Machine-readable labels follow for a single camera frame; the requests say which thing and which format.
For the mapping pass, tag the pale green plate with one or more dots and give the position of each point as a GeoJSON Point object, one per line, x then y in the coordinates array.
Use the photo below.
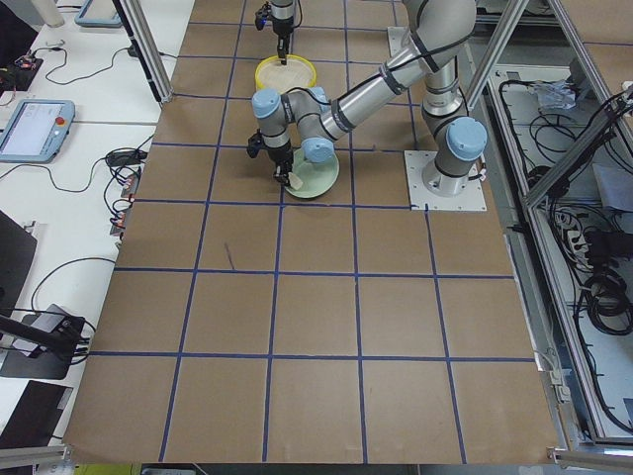
{"type": "Point", "coordinates": [318, 177]}

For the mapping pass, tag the aluminium frame post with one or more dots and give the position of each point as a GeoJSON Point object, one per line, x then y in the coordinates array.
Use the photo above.
{"type": "Point", "coordinates": [141, 38]}

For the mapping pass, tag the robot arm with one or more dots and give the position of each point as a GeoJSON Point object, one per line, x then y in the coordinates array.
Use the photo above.
{"type": "Point", "coordinates": [437, 31]}
{"type": "Point", "coordinates": [282, 15]}

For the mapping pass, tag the black laptop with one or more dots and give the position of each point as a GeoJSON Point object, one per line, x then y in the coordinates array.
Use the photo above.
{"type": "Point", "coordinates": [17, 251]}

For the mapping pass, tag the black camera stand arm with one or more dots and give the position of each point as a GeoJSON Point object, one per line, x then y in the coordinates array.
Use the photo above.
{"type": "Point", "coordinates": [61, 341]}

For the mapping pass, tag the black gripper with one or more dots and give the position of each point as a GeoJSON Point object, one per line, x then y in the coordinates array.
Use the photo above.
{"type": "Point", "coordinates": [282, 30]}
{"type": "Point", "coordinates": [280, 155]}

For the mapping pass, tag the teach pendant with screen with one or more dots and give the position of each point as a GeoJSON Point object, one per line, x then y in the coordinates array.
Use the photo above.
{"type": "Point", "coordinates": [36, 131]}

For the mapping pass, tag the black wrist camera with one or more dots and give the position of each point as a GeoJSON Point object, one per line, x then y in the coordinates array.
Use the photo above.
{"type": "Point", "coordinates": [254, 144]}
{"type": "Point", "coordinates": [261, 16]}

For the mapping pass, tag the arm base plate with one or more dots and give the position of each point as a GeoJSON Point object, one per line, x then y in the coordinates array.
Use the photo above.
{"type": "Point", "coordinates": [430, 190]}
{"type": "Point", "coordinates": [400, 42]}

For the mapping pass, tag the black power adapter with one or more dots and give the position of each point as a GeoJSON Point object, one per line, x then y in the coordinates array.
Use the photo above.
{"type": "Point", "coordinates": [125, 157]}

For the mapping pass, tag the white power strip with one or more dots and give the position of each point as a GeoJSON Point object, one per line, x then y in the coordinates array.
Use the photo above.
{"type": "Point", "coordinates": [576, 244]}

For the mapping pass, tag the yellow steamer layer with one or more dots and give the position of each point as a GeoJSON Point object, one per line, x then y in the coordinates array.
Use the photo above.
{"type": "Point", "coordinates": [298, 72]}

